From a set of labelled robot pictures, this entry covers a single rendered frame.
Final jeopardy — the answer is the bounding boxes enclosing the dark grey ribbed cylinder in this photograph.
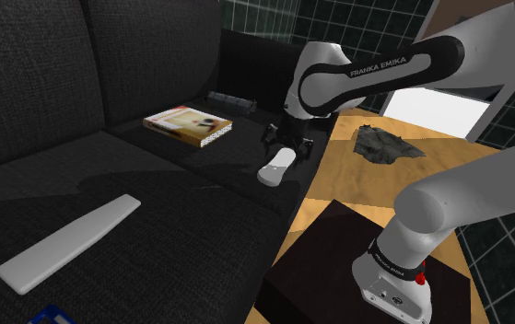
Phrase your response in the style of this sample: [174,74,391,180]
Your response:
[205,90,259,115]

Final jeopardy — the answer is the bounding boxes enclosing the yellow and red book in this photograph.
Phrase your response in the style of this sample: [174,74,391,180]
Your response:
[142,105,234,149]

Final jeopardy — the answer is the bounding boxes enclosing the blue and white box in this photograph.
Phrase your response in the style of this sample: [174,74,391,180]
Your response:
[26,304,78,324]

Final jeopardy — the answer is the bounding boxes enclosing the long flat white bar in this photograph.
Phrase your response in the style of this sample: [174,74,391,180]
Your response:
[0,193,143,296]

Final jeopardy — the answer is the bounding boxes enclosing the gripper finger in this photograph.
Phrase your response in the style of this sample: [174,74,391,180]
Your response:
[261,123,282,153]
[293,136,315,164]

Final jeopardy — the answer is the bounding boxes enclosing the dark robot stand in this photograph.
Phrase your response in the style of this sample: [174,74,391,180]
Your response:
[253,199,473,324]

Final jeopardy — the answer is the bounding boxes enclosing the dark grey crumpled cloth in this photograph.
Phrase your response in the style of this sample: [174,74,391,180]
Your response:
[352,123,427,167]

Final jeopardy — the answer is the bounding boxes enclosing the white rounded oblong device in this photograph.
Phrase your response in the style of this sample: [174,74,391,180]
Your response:
[256,146,298,188]

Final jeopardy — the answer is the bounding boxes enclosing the black fabric sofa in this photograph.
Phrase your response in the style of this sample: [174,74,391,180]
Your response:
[0,0,333,324]

